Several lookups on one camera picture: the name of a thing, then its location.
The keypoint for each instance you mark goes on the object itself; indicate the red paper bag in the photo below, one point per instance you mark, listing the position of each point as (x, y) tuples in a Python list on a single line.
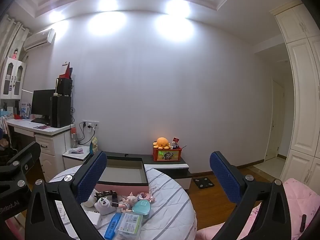
[(67, 73)]

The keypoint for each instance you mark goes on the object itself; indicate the white door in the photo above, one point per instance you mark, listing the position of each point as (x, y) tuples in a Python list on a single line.
[(275, 120)]

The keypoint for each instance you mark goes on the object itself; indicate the white glass door cabinet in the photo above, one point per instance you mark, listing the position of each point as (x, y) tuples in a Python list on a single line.
[(15, 80)]

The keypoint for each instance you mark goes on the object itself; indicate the orange lid water bottle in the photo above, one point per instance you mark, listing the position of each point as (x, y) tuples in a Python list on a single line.
[(74, 138)]

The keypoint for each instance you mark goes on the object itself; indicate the black computer tower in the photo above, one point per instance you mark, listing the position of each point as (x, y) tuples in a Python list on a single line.
[(61, 112)]

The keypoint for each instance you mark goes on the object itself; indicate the blue white box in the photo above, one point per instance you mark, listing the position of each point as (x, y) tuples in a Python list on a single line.
[(25, 110)]

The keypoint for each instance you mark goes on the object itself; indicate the pink eared doll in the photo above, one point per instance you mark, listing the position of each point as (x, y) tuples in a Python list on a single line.
[(130, 200)]

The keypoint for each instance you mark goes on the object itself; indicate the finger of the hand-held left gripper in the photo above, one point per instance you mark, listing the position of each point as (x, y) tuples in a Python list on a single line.
[(22, 155)]

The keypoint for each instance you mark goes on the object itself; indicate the white air conditioner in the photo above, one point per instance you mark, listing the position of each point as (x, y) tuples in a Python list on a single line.
[(40, 39)]

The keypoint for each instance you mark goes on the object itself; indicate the blue gold trimmed lighter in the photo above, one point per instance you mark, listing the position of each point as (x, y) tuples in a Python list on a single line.
[(115, 201)]

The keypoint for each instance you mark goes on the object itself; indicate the black hair clip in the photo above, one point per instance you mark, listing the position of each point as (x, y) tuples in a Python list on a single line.
[(106, 194)]

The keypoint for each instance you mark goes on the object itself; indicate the white desk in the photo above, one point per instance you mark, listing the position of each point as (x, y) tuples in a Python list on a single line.
[(50, 145)]

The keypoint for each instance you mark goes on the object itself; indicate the black office chair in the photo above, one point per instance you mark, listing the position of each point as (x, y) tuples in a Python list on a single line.
[(5, 152)]

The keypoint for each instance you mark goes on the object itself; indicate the pink quilt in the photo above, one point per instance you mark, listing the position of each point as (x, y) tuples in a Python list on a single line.
[(302, 197)]

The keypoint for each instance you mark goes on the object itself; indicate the pink packets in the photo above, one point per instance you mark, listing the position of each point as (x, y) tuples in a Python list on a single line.
[(76, 151)]

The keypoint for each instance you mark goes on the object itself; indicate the white wall outlet strip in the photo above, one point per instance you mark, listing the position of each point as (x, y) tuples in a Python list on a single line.
[(90, 123)]

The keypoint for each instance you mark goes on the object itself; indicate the white plug adapter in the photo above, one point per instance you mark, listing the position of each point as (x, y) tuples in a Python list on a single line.
[(103, 206)]

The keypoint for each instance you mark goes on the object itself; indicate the orange octopus plush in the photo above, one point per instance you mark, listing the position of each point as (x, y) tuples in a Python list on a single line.
[(162, 142)]

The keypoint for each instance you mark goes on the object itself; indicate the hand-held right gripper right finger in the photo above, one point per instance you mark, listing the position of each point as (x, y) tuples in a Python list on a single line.
[(225, 177)]

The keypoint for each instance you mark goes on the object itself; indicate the clear box with green label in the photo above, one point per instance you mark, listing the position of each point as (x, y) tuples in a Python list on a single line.
[(128, 223)]

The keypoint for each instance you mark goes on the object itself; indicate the pink notebook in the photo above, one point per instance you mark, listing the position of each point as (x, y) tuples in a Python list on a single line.
[(41, 127)]

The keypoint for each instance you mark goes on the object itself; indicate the white charger cube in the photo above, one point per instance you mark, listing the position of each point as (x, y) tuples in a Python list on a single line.
[(95, 218)]

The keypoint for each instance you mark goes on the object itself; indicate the blue plastic case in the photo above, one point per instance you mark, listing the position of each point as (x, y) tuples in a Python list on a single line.
[(112, 226)]

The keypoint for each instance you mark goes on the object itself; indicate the red desk item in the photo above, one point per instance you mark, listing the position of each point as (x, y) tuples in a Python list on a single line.
[(17, 116)]

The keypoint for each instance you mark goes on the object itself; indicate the red storage box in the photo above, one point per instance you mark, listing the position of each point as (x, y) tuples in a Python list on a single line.
[(167, 155)]

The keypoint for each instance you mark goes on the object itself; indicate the black speaker box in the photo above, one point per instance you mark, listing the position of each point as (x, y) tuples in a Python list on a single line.
[(65, 87)]

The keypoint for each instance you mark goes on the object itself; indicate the small pink doll figurine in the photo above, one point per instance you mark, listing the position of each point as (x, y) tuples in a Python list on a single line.
[(15, 54)]

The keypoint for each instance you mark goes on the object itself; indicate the black bathroom scale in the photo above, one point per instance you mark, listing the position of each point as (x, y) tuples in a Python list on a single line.
[(203, 182)]

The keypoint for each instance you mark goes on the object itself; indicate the pink block figure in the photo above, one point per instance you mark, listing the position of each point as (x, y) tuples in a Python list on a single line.
[(147, 196)]

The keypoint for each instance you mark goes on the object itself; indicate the black white tv stand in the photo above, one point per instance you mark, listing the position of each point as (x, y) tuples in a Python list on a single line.
[(172, 165)]

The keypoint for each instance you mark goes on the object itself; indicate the beige curtain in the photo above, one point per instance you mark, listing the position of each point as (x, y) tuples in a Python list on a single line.
[(10, 35)]

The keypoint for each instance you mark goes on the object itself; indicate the red snack packet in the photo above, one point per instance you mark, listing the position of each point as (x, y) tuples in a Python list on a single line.
[(176, 140)]

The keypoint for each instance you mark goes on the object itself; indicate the yellow blue snack bag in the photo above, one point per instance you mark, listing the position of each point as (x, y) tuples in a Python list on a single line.
[(94, 146)]

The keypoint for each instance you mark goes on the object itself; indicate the white wardrobe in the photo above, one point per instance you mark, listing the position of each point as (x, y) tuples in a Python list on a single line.
[(303, 105)]

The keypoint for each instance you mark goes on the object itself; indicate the teal oval case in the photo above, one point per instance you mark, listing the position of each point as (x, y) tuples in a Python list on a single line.
[(141, 208)]

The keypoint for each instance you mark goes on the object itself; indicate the black computer monitor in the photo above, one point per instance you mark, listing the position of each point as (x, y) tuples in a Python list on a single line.
[(42, 103)]

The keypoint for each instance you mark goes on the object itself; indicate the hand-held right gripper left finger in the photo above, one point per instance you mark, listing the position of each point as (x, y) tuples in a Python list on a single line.
[(90, 177)]

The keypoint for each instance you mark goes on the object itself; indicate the small white bedside cabinet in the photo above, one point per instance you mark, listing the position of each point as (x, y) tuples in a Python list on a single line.
[(75, 161)]

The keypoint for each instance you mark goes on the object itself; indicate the pink box with grey inside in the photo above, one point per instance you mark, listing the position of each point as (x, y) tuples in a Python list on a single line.
[(122, 171)]

